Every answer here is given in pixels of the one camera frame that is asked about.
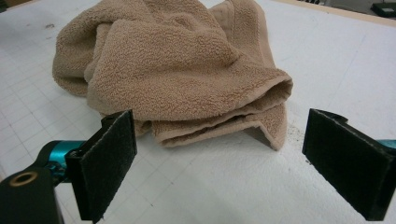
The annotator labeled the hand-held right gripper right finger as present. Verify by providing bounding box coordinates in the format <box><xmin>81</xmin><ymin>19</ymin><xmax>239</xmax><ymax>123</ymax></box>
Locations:
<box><xmin>302</xmin><ymin>107</ymin><xmax>396</xmax><ymax>222</ymax></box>

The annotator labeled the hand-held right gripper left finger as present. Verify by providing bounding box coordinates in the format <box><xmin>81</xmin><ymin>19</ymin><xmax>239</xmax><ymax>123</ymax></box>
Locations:
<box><xmin>64</xmin><ymin>109</ymin><xmax>138</xmax><ymax>224</ymax></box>

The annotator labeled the beige terry towel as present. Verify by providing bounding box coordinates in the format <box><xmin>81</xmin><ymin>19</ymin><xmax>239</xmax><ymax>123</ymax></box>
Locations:
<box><xmin>51</xmin><ymin>0</ymin><xmax>294</xmax><ymax>151</ymax></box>

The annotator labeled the dark box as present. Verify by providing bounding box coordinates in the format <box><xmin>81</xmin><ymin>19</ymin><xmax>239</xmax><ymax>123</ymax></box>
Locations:
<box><xmin>370</xmin><ymin>2</ymin><xmax>396</xmax><ymax>19</ymax></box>

